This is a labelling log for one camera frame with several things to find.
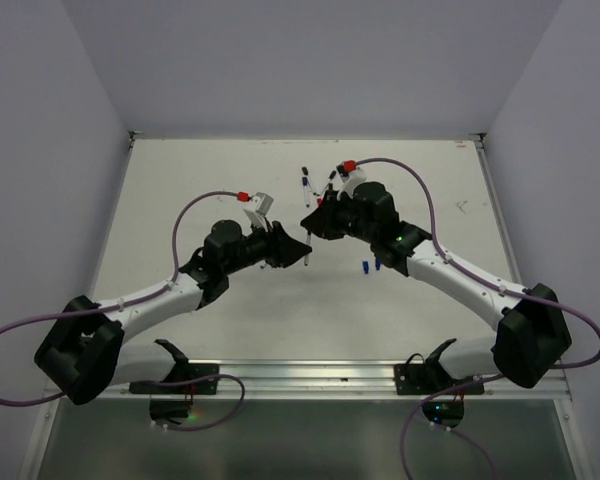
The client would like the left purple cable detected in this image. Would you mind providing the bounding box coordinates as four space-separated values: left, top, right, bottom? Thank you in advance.
0 189 254 432

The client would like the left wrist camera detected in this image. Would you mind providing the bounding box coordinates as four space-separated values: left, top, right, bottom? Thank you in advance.
243 192 274 231

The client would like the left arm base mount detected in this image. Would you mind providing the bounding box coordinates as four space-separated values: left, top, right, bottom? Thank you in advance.
129 339 220 425

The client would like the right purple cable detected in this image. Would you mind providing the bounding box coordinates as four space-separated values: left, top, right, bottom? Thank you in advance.
342 157 600 480

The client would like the purple cable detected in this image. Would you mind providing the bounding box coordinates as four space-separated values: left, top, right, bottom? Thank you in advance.
342 157 600 480
0 189 254 432

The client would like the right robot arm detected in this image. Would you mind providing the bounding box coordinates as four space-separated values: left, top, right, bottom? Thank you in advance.
300 182 572 393

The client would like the aluminium front rail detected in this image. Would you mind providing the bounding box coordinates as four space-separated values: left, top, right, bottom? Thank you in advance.
96 344 570 400

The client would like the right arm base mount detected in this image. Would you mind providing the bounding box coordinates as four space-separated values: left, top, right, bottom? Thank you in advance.
393 339 484 429

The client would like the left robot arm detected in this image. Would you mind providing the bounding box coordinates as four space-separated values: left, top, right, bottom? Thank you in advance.
34 220 312 405

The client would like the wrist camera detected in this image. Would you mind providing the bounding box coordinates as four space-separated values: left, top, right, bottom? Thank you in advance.
336 160 367 198
243 192 274 231

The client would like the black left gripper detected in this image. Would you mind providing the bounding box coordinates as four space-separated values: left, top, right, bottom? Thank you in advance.
223 216 311 275

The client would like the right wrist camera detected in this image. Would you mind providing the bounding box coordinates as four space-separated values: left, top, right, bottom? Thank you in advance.
336 160 367 198

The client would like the black marker diagonal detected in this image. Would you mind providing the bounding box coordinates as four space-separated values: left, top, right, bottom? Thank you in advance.
320 170 337 196

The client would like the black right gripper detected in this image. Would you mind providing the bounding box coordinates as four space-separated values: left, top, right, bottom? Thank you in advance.
302 188 377 244

